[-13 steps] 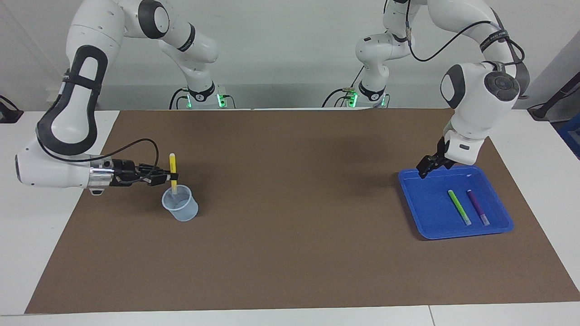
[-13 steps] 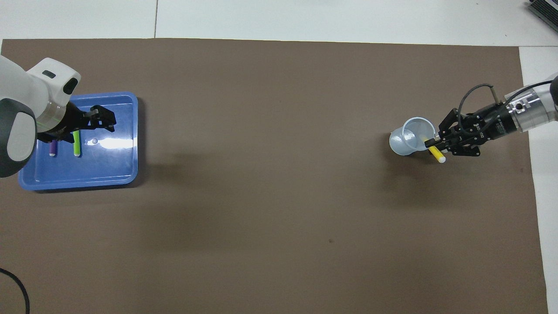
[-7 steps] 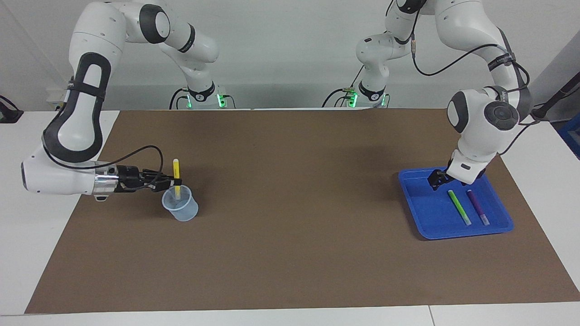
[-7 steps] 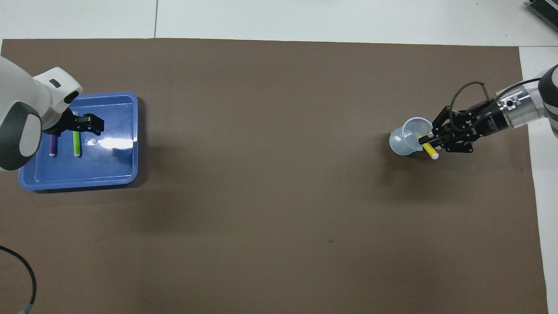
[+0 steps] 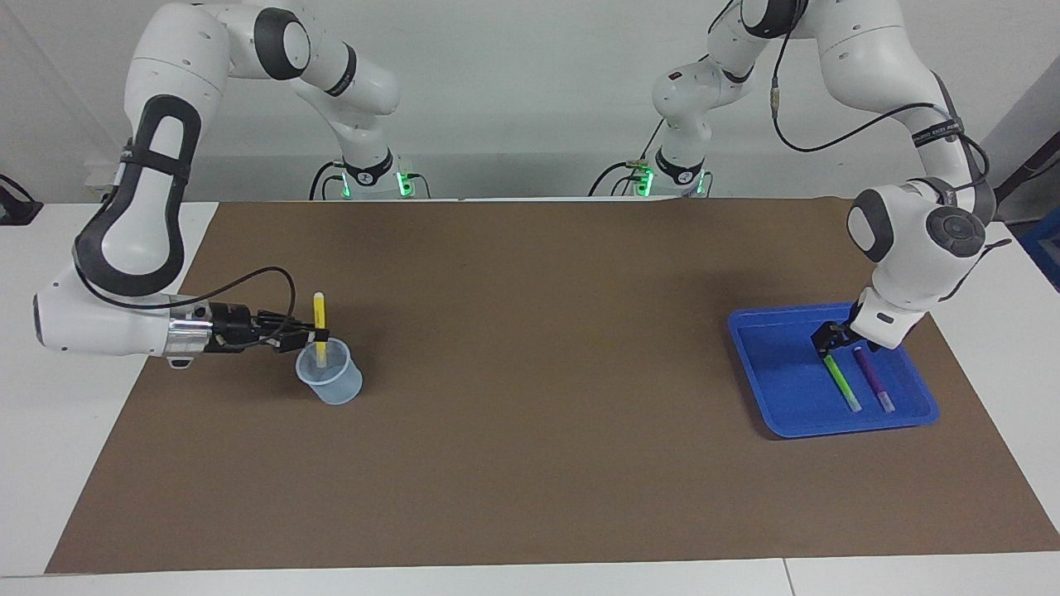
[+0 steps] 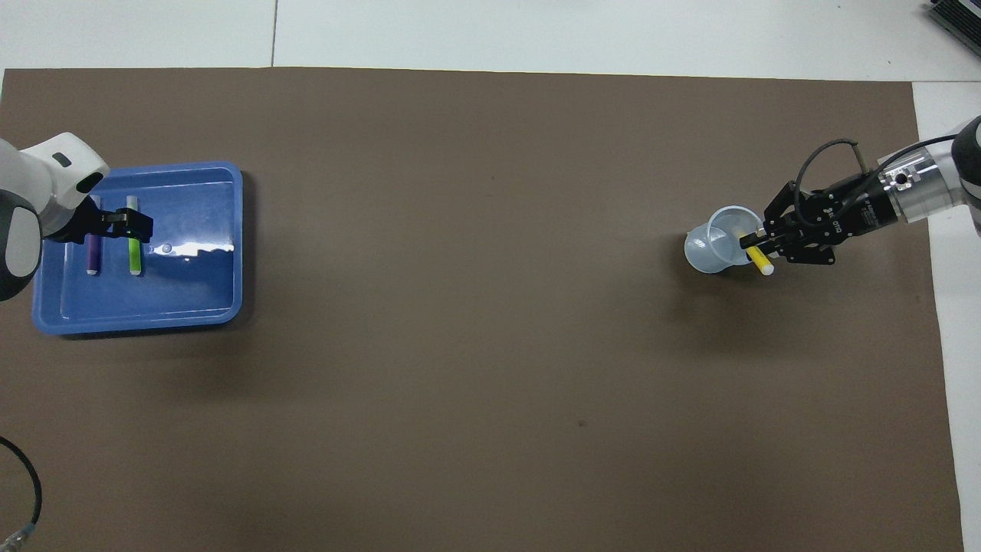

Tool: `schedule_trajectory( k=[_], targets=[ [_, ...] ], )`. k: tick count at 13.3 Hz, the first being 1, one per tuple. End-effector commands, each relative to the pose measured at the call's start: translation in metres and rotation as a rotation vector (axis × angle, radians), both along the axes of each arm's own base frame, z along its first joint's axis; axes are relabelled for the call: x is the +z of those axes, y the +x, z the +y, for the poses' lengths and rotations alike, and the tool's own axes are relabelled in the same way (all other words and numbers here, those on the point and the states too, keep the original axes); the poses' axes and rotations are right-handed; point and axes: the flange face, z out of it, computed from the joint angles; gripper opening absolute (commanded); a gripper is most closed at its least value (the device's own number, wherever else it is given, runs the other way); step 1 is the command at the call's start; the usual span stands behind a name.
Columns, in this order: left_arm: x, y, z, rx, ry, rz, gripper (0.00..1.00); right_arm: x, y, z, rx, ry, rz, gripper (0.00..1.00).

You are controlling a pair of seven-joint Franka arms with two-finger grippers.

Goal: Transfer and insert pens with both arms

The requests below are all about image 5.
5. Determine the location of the blue plastic tray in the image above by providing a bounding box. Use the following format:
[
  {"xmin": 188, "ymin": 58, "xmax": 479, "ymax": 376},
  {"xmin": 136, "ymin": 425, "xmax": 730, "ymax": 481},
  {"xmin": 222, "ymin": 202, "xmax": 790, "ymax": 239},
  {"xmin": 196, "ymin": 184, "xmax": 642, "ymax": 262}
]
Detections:
[{"xmin": 727, "ymin": 302, "xmax": 941, "ymax": 440}]

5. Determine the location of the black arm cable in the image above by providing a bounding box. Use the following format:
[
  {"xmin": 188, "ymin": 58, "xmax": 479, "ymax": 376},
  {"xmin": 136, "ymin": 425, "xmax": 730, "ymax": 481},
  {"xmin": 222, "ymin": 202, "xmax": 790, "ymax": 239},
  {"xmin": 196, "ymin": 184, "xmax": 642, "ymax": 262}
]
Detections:
[
  {"xmin": 77, "ymin": 265, "xmax": 298, "ymax": 320},
  {"xmin": 770, "ymin": 0, "xmax": 991, "ymax": 193}
]

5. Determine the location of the purple marker pen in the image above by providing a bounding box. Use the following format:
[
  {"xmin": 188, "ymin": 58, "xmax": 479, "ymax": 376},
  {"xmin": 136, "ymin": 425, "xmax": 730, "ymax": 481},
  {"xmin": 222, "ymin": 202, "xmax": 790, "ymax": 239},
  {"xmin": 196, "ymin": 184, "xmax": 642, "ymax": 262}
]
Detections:
[{"xmin": 853, "ymin": 346, "xmax": 897, "ymax": 414}]

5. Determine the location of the black stand leg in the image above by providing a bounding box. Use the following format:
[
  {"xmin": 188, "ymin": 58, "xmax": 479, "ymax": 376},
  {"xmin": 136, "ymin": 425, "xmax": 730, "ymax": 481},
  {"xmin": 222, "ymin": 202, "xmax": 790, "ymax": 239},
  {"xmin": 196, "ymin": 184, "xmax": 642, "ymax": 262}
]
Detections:
[{"xmin": 965, "ymin": 131, "xmax": 1060, "ymax": 221}]

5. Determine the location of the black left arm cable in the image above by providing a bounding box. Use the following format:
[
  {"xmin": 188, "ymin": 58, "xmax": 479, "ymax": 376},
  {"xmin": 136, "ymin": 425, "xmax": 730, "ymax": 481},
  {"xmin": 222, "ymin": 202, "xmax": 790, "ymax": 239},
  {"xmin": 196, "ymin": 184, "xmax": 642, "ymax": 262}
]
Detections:
[{"xmin": 770, "ymin": 0, "xmax": 991, "ymax": 193}]

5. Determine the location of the blue box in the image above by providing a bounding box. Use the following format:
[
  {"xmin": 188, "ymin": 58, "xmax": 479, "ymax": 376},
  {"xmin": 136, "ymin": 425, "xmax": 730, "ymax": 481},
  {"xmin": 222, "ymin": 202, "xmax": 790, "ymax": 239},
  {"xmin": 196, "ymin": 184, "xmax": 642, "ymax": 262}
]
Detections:
[{"xmin": 1019, "ymin": 207, "xmax": 1060, "ymax": 292}]

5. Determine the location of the green marker pen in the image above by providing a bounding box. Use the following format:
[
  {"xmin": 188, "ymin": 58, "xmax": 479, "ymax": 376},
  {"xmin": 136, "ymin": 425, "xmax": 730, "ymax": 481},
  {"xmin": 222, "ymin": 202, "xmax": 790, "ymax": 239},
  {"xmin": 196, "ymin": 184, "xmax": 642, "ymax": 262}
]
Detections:
[{"xmin": 821, "ymin": 354, "xmax": 864, "ymax": 414}]

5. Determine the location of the black base cable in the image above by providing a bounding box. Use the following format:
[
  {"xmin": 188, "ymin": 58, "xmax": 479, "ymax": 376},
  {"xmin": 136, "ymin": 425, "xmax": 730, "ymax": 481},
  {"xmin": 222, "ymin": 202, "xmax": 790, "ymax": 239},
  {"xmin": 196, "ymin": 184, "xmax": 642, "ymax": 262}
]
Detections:
[
  {"xmin": 311, "ymin": 160, "xmax": 345, "ymax": 200},
  {"xmin": 589, "ymin": 118, "xmax": 666, "ymax": 198}
]

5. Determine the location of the brown table mat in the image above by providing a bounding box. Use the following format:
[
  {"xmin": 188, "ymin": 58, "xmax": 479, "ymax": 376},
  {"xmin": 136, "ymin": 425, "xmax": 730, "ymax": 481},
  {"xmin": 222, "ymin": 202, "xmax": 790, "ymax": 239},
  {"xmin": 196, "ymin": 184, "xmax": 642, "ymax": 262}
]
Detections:
[{"xmin": 46, "ymin": 197, "xmax": 1060, "ymax": 575}]

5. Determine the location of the white power strip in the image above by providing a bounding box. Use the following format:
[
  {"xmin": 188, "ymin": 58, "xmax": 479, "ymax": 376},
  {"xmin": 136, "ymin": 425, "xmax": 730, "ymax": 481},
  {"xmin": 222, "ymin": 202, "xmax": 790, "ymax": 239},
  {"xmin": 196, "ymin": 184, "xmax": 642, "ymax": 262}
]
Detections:
[{"xmin": 84, "ymin": 161, "xmax": 133, "ymax": 203}]

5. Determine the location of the black clamp base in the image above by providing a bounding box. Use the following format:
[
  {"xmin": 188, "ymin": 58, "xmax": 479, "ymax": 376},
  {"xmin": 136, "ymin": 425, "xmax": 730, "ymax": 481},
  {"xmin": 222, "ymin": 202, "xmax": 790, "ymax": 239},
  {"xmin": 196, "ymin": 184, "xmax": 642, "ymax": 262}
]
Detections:
[{"xmin": 0, "ymin": 174, "xmax": 44, "ymax": 227}]

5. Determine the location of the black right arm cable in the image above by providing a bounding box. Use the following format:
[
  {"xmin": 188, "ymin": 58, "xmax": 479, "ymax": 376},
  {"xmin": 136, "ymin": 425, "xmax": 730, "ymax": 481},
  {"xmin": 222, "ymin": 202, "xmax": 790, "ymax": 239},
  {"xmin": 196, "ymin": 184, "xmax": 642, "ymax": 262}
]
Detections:
[{"xmin": 77, "ymin": 265, "xmax": 298, "ymax": 320}]

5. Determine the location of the clear plastic cup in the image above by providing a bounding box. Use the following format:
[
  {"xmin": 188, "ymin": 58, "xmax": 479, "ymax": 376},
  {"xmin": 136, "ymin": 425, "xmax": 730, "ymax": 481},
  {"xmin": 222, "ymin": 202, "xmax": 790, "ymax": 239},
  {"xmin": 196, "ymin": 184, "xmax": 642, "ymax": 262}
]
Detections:
[{"xmin": 295, "ymin": 337, "xmax": 364, "ymax": 406}]

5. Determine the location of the yellow marker pen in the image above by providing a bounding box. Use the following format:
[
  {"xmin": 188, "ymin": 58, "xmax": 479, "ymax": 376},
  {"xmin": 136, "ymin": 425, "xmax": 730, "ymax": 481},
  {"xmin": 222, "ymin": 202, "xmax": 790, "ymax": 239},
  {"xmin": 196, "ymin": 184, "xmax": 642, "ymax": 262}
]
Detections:
[{"xmin": 312, "ymin": 291, "xmax": 330, "ymax": 370}]

